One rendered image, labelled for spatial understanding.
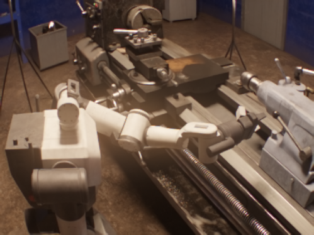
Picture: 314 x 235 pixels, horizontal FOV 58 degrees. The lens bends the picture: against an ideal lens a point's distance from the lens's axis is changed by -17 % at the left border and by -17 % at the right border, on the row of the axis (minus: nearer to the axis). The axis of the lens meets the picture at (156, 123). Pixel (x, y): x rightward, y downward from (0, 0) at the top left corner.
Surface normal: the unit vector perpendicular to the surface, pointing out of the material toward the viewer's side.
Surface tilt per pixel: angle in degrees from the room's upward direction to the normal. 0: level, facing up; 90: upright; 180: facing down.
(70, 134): 7
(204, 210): 0
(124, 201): 0
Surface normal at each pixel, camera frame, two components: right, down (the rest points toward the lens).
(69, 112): 0.23, 0.54
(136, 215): -0.03, -0.82
